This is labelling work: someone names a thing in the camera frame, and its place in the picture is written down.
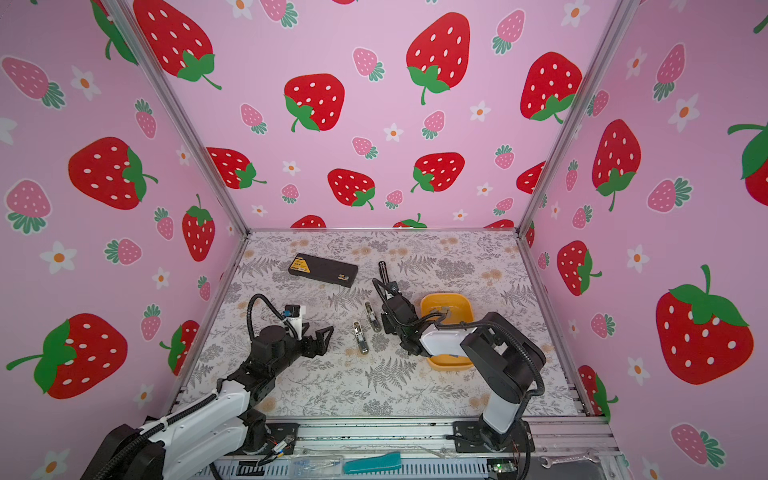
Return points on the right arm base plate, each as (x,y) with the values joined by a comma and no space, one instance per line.
(476,437)

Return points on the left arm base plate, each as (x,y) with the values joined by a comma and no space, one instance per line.
(273,438)

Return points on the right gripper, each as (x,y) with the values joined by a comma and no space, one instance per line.
(386,325)

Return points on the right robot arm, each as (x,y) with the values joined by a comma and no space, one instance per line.
(445,330)

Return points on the teal handled tool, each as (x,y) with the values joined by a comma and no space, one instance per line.
(384,463)

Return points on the black tool case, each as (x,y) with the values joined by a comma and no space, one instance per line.
(323,270)

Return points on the black stapler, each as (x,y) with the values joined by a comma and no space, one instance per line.
(384,277)

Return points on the yellow plastic tray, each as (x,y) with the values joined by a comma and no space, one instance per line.
(457,309)

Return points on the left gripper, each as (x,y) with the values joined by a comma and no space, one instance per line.
(321,345)

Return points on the aluminium rail frame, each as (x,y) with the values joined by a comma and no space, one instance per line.
(324,445)

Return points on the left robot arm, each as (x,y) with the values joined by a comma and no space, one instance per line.
(182,443)

